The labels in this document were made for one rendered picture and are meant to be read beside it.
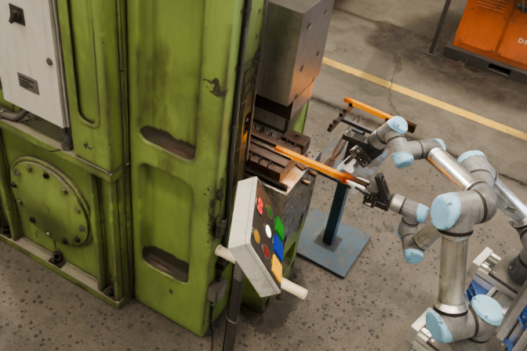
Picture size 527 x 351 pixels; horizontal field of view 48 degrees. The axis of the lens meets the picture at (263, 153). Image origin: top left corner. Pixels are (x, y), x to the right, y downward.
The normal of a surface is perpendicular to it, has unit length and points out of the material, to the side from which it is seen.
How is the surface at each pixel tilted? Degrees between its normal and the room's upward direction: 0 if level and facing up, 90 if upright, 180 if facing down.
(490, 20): 91
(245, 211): 30
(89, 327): 0
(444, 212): 83
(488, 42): 90
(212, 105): 89
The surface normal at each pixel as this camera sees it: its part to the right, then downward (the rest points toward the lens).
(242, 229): -0.40, -0.73
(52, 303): 0.11, -0.77
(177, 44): -0.48, 0.50
